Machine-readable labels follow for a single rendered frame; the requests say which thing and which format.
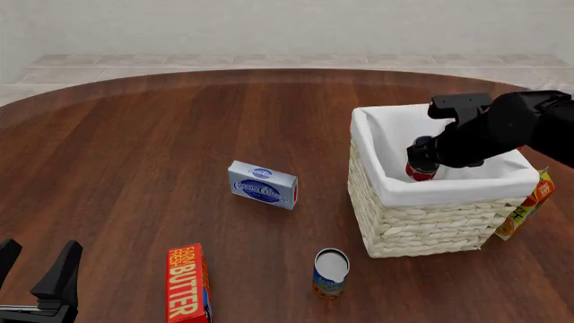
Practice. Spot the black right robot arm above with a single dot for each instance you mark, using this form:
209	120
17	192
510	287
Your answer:
515	128

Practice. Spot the white woven basket with liner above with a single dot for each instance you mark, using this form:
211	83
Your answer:
430	215

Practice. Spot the orange juice carton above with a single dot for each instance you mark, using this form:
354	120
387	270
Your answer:
527	208

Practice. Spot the red butter box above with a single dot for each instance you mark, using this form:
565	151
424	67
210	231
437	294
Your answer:
184	286

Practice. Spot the blue cream cheese box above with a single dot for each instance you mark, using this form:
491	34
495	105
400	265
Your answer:
262	186

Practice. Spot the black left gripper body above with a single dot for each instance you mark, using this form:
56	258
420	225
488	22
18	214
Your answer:
31	316

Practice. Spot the blue and orange tin can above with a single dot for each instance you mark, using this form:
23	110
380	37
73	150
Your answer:
331	274

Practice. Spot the red tomato sauce can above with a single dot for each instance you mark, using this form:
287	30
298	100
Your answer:
414	174

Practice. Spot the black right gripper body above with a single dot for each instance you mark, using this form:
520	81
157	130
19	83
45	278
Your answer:
423	153

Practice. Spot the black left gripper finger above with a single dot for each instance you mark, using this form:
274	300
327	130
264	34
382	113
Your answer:
8	257
63	279

